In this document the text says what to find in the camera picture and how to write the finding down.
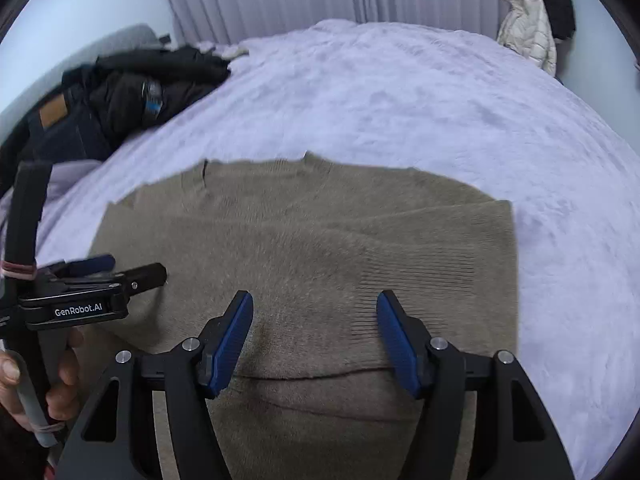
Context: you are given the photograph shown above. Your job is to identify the olive brown knit sweater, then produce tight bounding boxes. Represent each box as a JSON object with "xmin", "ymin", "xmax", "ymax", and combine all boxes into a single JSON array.
[{"xmin": 79, "ymin": 154, "xmax": 518, "ymax": 479}]

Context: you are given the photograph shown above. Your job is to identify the person's left hand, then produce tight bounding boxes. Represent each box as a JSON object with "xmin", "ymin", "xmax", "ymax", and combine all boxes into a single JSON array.
[{"xmin": 0, "ymin": 327, "xmax": 86, "ymax": 434}]

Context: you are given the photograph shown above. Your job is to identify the dark blue jeans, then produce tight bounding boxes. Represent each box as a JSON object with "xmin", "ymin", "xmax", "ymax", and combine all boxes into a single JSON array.
[{"xmin": 1, "ymin": 84, "xmax": 114, "ymax": 196}]

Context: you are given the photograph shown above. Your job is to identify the black jacket with badge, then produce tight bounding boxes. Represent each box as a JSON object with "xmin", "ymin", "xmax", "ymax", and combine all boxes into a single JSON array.
[{"xmin": 62, "ymin": 46, "xmax": 231, "ymax": 145}]

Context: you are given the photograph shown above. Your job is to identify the lavender plush bed blanket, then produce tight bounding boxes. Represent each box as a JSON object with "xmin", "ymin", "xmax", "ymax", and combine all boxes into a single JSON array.
[{"xmin": 36, "ymin": 21, "xmax": 639, "ymax": 479}]

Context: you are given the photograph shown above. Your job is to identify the cream puffer jacket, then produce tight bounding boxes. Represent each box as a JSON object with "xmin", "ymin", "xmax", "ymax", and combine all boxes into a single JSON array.
[{"xmin": 497, "ymin": 0, "xmax": 558, "ymax": 77}]

